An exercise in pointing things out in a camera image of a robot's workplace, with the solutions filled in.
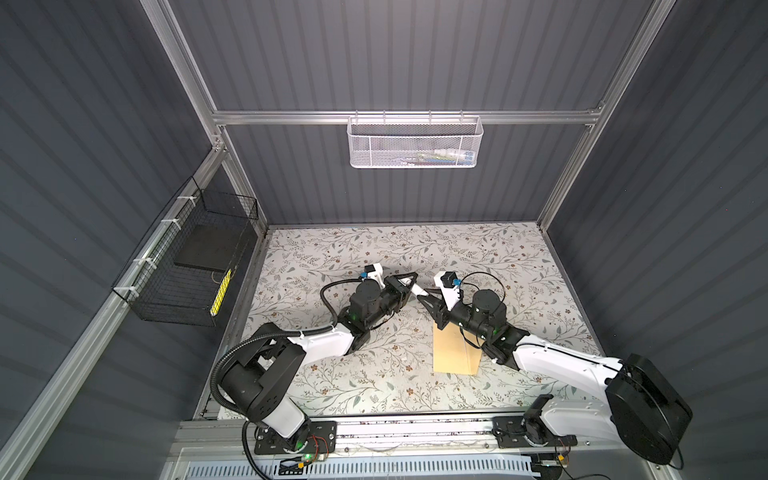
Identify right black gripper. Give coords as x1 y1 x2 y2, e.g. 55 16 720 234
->
418 287 489 344

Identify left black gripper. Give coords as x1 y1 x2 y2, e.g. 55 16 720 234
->
364 270 415 333

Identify tan kraft envelope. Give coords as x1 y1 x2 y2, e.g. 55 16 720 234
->
433 323 482 376

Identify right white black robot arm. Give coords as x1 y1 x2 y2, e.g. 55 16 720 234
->
413 286 693 465

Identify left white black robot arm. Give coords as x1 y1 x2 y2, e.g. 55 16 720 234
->
209 272 418 451

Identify pens in white basket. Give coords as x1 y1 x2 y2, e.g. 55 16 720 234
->
399 149 476 168

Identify black foam pad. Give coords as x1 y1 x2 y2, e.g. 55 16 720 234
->
173 225 247 273

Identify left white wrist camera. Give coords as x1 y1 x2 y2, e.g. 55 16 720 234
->
360 263 384 288

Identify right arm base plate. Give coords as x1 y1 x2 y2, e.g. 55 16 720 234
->
491 415 578 448

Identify white wire basket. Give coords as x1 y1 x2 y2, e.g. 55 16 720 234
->
346 115 484 169

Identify white ventilated cable duct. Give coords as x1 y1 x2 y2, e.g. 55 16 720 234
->
182 454 535 480

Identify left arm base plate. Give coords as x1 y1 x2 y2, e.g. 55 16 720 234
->
253 420 338 455

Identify black wire basket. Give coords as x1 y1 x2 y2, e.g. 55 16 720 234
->
113 180 259 327

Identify aluminium mounting rail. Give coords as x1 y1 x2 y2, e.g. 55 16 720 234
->
166 409 646 467

